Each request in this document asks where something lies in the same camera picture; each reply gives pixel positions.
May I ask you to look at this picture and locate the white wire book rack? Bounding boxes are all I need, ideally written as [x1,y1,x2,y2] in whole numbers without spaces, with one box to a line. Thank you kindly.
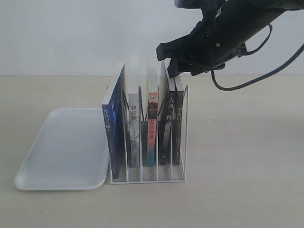
[109,86,189,184]

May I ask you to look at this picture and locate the black book white characters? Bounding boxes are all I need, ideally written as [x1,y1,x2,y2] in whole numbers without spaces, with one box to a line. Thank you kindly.
[158,60,175,165]

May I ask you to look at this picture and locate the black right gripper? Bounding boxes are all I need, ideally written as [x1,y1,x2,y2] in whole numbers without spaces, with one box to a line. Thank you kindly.
[156,4,247,78]

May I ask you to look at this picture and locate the grey white spine book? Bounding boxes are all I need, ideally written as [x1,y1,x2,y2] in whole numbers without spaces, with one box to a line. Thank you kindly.
[128,55,140,168]

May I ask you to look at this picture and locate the white plastic tray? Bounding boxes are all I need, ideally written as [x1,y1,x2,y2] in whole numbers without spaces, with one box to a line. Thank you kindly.
[14,108,109,191]

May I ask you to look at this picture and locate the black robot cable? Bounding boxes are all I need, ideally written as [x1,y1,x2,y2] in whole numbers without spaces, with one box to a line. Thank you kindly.
[209,23,304,91]

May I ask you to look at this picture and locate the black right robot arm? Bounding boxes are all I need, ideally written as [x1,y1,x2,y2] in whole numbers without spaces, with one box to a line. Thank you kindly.
[156,0,304,78]

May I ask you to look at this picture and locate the dark brown book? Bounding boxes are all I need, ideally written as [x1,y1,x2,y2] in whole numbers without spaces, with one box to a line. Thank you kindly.
[170,76,184,165]

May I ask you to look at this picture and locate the red teal spine book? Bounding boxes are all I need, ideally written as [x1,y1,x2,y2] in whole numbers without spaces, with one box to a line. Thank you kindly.
[146,56,159,167]

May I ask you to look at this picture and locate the blue moon cover book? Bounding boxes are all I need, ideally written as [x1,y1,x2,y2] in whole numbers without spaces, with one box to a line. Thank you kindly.
[101,62,125,179]

